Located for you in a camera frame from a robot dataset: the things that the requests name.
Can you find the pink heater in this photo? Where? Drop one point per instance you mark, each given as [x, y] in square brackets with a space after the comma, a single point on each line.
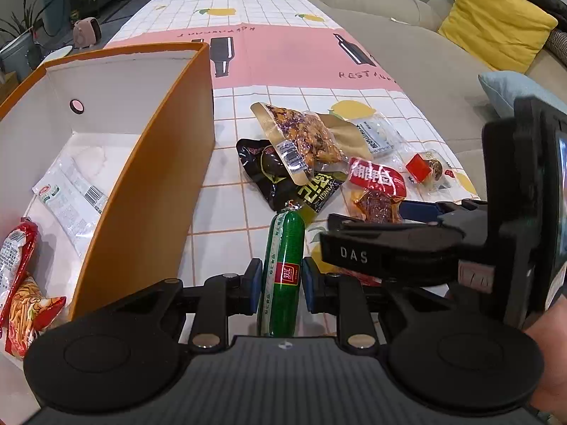
[86, 33]

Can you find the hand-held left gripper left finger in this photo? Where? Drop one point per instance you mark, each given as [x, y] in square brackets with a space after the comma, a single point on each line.
[254, 283]

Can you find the small red clear packet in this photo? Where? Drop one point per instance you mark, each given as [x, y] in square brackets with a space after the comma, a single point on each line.
[432, 168]

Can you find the red label dried meat packet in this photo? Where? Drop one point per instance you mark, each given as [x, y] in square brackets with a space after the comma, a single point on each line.
[376, 177]

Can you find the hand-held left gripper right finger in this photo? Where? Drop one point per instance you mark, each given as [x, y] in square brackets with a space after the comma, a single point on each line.
[310, 287]

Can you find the black snack packet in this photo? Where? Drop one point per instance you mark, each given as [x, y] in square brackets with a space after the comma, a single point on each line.
[283, 188]

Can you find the light blue cushion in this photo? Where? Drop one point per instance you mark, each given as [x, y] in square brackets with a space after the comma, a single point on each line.
[509, 88]

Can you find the white snack packet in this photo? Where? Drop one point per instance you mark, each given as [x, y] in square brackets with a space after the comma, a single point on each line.
[66, 195]

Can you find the clear white-ball snack packet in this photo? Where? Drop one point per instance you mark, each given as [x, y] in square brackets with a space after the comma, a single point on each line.
[376, 135]

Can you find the beige sofa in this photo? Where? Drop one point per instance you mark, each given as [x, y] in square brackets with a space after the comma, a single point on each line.
[421, 53]

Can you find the yellow cushion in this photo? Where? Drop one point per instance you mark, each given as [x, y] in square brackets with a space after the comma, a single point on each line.
[491, 26]

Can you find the person's right hand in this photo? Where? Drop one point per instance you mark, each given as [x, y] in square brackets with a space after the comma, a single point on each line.
[553, 354]

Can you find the brown cardboard box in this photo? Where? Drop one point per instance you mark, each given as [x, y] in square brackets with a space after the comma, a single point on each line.
[6, 85]

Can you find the red noodle-stick snack packet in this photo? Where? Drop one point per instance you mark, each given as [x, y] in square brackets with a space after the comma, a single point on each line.
[31, 310]

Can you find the pink checked printed tablecloth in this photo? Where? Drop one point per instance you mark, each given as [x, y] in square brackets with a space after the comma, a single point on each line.
[288, 62]

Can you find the green sausage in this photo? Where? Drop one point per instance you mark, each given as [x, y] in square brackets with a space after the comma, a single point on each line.
[283, 274]

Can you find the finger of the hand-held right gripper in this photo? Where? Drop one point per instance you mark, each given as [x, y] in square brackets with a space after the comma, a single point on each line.
[390, 225]
[418, 211]

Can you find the white rolling stool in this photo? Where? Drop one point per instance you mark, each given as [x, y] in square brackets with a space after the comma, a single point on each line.
[60, 52]

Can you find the clear mixed nut packet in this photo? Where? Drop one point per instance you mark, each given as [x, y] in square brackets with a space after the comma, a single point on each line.
[301, 135]

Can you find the long-leaf potted plant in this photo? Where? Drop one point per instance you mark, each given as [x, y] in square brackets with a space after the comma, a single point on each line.
[22, 17]

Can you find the red silver-topped snack packet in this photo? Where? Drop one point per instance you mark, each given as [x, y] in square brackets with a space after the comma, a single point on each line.
[20, 248]

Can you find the grey trash bin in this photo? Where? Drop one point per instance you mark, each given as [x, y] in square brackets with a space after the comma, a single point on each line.
[15, 55]

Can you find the orange cardboard storage box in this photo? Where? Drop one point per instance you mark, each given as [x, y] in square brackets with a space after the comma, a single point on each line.
[168, 164]

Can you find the grey patterned cushion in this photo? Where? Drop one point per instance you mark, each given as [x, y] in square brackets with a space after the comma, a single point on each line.
[557, 48]

